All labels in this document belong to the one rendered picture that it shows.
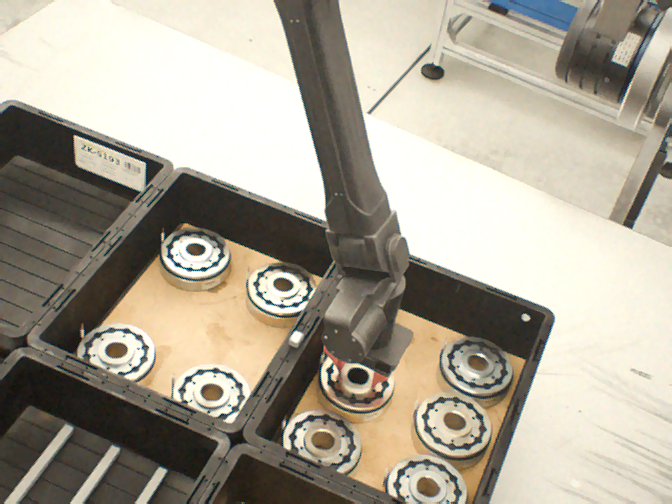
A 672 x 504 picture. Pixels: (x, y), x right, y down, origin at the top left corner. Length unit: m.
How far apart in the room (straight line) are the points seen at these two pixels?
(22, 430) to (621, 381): 0.93
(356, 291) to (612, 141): 2.32
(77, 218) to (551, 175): 1.90
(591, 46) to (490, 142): 1.73
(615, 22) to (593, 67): 0.07
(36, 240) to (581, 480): 0.88
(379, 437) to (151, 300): 0.39
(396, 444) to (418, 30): 2.49
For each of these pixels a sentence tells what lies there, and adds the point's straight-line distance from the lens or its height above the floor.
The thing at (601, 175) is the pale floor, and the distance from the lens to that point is 3.29.
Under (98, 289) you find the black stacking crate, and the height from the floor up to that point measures 0.89.
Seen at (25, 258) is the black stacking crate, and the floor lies 0.83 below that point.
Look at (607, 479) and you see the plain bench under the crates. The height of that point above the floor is 0.70.
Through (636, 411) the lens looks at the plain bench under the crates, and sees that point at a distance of 1.71.
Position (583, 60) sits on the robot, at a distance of 1.58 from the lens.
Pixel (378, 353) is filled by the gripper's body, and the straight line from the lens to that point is 1.30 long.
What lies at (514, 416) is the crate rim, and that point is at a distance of 1.34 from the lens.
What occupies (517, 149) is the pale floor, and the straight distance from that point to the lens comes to 3.28.
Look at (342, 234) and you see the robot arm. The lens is 1.20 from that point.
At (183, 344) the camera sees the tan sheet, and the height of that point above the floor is 0.83.
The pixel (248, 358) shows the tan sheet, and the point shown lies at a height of 0.83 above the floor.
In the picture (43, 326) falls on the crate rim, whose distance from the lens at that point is 1.35.
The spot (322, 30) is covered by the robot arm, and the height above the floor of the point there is 1.38.
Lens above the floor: 1.95
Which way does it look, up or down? 45 degrees down
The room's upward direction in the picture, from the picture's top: 11 degrees clockwise
